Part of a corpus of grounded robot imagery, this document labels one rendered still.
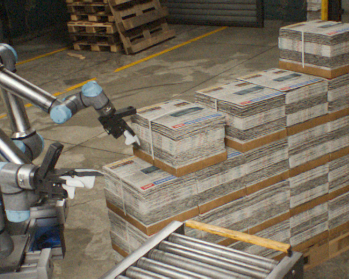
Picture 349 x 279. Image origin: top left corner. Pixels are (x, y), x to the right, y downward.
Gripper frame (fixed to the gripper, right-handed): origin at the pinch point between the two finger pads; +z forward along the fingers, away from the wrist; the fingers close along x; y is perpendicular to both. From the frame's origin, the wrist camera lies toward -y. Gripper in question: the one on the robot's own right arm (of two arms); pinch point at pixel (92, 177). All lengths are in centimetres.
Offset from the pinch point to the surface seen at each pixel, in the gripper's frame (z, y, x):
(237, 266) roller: 32, 39, -38
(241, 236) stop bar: 29, 35, -53
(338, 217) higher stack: 42, 74, -190
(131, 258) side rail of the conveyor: -5, 40, -31
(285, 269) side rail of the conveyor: 49, 39, -39
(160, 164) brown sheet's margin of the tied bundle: -24, 24, -98
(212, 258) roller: 23, 39, -40
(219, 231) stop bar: 20, 35, -55
